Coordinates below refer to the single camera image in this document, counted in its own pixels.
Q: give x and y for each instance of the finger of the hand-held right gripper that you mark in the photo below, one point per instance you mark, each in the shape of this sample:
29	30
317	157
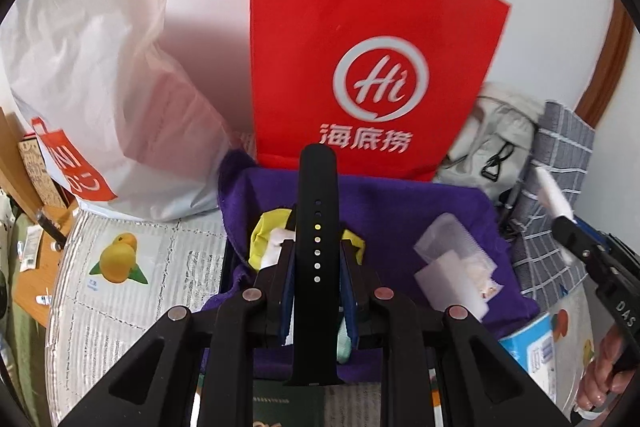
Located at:
572	239

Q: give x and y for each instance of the white plastic bag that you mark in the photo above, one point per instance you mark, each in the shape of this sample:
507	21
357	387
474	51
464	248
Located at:
90	57

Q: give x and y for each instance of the fruit printed bed sheet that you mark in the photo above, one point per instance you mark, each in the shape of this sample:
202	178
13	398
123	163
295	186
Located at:
150	332

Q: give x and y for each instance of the wooden bedside furniture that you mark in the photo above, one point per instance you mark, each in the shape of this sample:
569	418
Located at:
10	167

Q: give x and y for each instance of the patterned box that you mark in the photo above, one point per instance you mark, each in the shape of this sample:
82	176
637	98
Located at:
37	167

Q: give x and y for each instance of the clear plastic packet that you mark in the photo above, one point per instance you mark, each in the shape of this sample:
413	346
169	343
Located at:
445	294
450	232

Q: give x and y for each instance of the grey checked pillow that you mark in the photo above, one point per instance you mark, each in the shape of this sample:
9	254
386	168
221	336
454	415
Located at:
565	132

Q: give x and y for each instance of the yellow and white object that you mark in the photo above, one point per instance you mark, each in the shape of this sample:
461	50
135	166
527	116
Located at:
267	227

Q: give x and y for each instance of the white tube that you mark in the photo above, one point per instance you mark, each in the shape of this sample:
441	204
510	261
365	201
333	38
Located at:
30	247

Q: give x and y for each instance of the person's right hand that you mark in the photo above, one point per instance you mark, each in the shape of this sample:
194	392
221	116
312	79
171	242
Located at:
600	372

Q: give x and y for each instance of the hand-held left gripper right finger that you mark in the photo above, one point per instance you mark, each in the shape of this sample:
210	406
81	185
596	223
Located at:
350	302

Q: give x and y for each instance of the red paper bag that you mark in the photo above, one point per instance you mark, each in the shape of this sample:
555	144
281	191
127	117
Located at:
350	7

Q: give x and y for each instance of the mint green cloth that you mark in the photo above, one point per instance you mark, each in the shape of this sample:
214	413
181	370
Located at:
345	339

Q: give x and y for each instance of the white soft strip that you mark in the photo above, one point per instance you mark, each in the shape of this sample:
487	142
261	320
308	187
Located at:
552	202

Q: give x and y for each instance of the blue tissue pack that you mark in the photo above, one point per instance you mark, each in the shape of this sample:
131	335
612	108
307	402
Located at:
530	347

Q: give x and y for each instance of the beige backpack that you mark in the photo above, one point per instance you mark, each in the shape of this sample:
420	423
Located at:
480	142

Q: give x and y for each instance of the purple towel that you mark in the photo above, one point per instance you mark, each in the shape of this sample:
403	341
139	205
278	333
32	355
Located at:
390	217

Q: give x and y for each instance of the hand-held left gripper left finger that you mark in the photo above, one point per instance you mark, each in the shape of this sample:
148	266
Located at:
287	307

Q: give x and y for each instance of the wooden door frame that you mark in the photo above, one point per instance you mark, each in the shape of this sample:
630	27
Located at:
610	67

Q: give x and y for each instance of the grey checked folded sheet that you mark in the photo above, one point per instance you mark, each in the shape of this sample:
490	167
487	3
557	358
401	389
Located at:
535	257

